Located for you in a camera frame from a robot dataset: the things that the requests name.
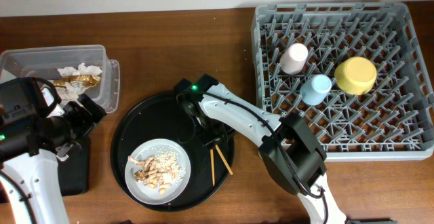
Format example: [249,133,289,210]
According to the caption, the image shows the grey dishwasher rack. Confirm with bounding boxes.
[251,3,433,162]

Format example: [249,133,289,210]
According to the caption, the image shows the blue cup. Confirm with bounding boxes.
[300,74,332,106]

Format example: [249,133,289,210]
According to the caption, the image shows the pink cup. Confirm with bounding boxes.
[280,43,309,75]

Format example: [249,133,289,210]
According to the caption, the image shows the grey plate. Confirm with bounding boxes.
[125,138,191,205]

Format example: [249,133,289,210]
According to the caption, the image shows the white gold wrapper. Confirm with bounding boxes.
[50,63,102,102]

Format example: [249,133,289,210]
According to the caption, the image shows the black rectangular bin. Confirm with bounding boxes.
[58,136,91,197]

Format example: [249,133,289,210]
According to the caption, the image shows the round black tray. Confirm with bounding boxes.
[111,92,235,212]

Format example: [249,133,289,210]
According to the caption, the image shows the wooden chopstick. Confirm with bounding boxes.
[215,145,233,175]
[210,149,216,187]

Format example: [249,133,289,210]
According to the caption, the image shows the food scraps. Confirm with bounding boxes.
[128,151,184,195]

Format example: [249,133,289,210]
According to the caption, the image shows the clear plastic bin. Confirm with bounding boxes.
[1,45,120,113]

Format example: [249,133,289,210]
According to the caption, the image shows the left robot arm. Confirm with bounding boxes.
[1,77,106,223]

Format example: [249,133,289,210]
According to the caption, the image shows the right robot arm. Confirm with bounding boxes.
[174,75,347,223]

